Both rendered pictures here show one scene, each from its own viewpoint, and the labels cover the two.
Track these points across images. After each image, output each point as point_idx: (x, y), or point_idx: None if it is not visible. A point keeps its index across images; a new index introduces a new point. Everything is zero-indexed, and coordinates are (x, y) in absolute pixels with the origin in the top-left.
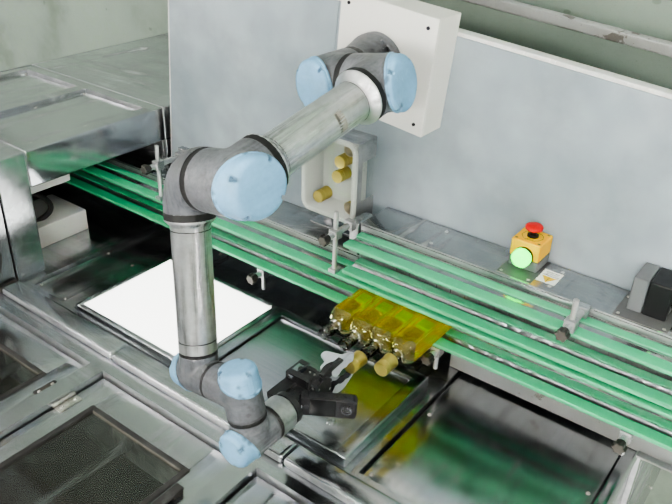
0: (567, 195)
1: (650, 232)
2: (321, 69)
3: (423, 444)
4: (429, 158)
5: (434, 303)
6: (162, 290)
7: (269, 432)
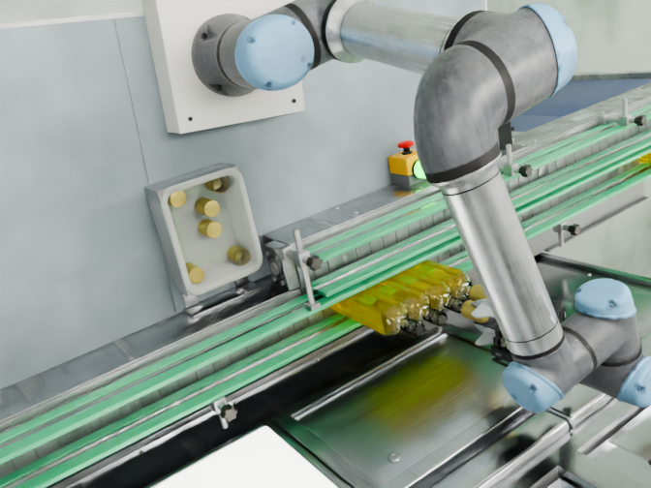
0: (404, 106)
1: None
2: (292, 20)
3: None
4: (285, 150)
5: (416, 247)
6: None
7: None
